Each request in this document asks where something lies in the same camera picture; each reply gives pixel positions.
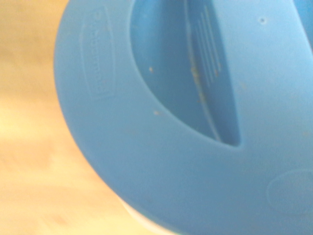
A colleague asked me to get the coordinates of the clear pitcher with blue lid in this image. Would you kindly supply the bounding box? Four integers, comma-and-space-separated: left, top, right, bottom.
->
53, 0, 313, 235

